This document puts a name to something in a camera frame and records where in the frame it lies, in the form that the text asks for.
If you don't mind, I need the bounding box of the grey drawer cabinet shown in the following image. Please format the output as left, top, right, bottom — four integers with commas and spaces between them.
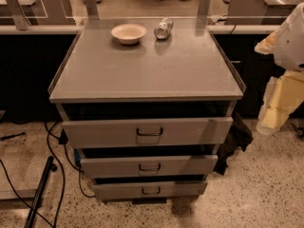
47, 16, 247, 205

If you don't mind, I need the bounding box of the grey desk right background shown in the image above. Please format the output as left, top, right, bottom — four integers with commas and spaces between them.
225, 0, 304, 25

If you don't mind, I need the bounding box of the clear acrylic barrier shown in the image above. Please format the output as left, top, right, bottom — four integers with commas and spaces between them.
0, 0, 304, 31

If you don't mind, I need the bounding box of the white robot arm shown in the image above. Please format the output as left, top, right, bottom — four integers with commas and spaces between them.
255, 3, 304, 135

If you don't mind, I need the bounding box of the grey drawer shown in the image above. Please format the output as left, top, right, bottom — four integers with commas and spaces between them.
81, 155, 218, 178
93, 180, 207, 200
63, 117, 233, 148

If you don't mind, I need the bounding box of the grey bottom drawer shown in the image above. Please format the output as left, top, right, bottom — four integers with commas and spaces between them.
93, 180, 207, 200

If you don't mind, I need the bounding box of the dark cloth behind cabinet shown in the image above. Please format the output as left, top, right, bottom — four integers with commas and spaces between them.
214, 111, 254, 175

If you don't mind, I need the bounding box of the black floor cable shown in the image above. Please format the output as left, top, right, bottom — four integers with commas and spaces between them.
0, 121, 96, 228

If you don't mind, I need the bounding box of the grey desk left background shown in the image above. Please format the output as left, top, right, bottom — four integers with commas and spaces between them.
0, 0, 75, 25

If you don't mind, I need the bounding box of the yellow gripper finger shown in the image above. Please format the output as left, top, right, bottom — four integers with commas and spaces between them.
255, 31, 277, 55
256, 70, 304, 135

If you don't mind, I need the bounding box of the black metal pole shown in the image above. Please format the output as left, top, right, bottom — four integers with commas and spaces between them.
24, 156, 54, 228

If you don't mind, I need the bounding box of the grey top drawer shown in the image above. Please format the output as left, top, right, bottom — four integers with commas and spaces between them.
63, 117, 233, 148

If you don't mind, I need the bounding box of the silver can lying down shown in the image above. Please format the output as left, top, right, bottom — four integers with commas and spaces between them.
154, 17, 174, 40

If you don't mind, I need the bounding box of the white bowl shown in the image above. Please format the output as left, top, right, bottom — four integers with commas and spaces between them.
111, 24, 146, 45

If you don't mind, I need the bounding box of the grey desk background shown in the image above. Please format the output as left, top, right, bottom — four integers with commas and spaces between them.
225, 0, 304, 25
0, 0, 75, 25

